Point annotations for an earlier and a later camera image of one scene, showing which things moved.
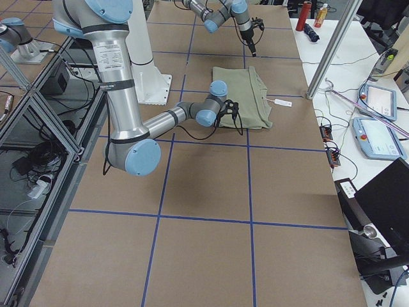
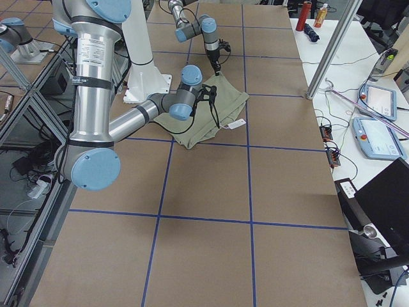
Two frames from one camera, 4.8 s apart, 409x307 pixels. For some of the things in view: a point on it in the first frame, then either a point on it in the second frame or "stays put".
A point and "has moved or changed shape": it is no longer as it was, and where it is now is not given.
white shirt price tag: [282, 102] -> [236, 123]
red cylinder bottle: [303, 16] stays put
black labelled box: [353, 212] stays put
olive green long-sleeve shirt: [245, 87] has moved or changed shape
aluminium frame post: [350, 11] stays put
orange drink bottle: [321, 16] stays put
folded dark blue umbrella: [309, 32] stays put
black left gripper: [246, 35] -> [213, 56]
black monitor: [385, 196] stays put
